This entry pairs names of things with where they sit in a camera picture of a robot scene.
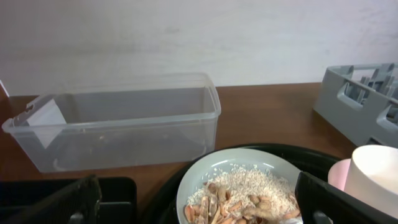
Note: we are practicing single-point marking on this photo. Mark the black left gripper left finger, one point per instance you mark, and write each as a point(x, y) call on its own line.
point(81, 197)

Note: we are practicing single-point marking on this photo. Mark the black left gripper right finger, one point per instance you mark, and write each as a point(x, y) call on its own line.
point(320, 202)

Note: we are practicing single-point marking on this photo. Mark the pink bowl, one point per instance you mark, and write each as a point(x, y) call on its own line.
point(337, 174)

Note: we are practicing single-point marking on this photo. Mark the grey plate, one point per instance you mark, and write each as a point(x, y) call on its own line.
point(225, 160)

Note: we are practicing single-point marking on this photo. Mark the white cup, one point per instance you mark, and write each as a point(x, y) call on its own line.
point(372, 177)

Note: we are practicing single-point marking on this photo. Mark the rice and peanut shells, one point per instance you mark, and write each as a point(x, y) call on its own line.
point(236, 193)

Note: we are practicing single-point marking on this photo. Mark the grey dishwasher rack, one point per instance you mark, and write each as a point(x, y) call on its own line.
point(360, 101)

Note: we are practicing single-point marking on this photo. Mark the black rectangular tray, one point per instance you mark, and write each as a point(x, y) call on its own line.
point(118, 203)

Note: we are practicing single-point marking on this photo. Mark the round black tray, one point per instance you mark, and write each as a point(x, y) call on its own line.
point(162, 208)

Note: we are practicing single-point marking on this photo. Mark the white paper label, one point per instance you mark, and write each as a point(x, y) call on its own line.
point(47, 122)

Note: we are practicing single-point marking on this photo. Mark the clear plastic bin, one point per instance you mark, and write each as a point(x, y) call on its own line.
point(140, 121)

